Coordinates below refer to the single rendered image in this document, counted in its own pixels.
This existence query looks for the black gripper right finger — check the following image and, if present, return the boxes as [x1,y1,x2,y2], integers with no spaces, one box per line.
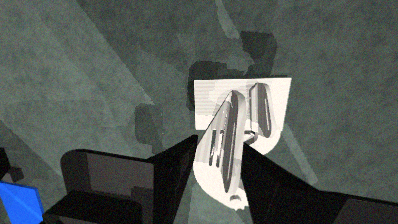
[240,142,398,224]

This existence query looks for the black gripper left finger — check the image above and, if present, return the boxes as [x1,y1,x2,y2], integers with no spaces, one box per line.
[60,135,198,224]

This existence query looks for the blue flat plate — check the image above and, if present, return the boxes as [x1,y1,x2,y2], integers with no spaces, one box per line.
[0,180,44,224]

